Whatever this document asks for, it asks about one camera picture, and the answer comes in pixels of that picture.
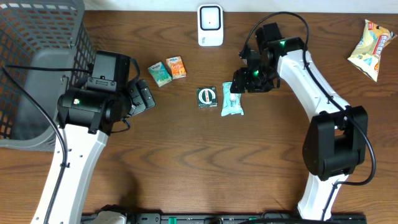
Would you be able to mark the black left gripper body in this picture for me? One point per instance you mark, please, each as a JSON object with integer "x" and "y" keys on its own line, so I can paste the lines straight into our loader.
{"x": 140, "y": 96}

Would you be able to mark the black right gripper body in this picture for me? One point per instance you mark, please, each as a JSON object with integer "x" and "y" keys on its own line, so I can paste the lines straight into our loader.
{"x": 253, "y": 79}

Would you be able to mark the teal wet wipes pack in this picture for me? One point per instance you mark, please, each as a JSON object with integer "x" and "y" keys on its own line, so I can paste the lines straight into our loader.
{"x": 231, "y": 101}

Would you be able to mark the green Kleenex tissue pack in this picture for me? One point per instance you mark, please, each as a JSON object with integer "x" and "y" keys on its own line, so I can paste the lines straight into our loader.
{"x": 160, "y": 74}

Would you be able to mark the dark green Zam-Buk tin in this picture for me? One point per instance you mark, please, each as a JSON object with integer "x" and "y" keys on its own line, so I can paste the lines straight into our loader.
{"x": 207, "y": 97}

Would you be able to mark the orange Kleenex tissue pack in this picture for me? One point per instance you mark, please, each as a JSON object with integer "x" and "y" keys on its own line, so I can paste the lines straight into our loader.
{"x": 176, "y": 67}

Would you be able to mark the yellow snack chip bag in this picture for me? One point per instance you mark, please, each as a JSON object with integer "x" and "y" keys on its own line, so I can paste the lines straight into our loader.
{"x": 367, "y": 54}

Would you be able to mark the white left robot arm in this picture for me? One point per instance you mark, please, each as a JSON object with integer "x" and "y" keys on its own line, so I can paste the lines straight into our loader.
{"x": 86, "y": 116}

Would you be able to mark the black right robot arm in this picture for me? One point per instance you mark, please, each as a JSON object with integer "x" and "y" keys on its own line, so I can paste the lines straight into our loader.
{"x": 334, "y": 145}

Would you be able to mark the white barcode scanner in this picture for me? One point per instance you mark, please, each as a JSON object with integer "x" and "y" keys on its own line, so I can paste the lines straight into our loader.
{"x": 210, "y": 25}

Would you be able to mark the grey plastic mesh basket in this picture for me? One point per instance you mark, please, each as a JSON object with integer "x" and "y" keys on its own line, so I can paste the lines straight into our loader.
{"x": 46, "y": 49}

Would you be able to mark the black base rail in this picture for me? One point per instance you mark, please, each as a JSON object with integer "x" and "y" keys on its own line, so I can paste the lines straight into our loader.
{"x": 118, "y": 214}

